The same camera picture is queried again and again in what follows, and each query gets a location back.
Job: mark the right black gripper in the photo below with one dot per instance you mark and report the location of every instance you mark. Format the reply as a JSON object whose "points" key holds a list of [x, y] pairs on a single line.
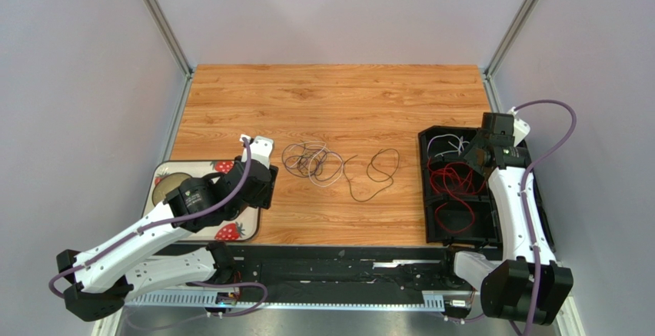
{"points": [[472, 153]]}

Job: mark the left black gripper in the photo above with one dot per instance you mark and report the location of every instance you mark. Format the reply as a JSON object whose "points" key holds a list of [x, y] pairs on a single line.
{"points": [[265, 198]]}

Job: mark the black compartment organizer bin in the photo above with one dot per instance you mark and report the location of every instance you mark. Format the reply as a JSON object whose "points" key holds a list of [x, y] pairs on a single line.
{"points": [[459, 206]]}

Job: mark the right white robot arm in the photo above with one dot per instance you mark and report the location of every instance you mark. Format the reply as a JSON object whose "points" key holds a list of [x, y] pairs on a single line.
{"points": [[527, 284]]}

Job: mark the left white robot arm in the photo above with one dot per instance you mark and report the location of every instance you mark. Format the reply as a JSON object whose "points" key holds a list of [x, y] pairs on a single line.
{"points": [[101, 280]]}

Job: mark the cream enamel bowl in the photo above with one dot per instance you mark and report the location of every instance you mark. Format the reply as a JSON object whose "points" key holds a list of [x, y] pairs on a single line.
{"points": [[165, 183]]}

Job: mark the strawberry print white tray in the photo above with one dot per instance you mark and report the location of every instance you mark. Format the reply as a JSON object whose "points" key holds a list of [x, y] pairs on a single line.
{"points": [[241, 229]]}

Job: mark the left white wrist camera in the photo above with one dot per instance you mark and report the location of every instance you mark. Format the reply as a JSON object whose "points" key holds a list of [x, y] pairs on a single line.
{"points": [[261, 149]]}

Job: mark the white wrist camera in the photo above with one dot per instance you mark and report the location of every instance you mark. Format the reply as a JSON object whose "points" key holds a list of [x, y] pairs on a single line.
{"points": [[521, 127], [261, 149]]}

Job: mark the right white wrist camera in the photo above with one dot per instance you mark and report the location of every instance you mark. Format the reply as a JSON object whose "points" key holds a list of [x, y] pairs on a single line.
{"points": [[521, 127]]}

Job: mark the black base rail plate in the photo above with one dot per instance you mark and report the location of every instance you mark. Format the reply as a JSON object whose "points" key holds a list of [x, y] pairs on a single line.
{"points": [[347, 275]]}

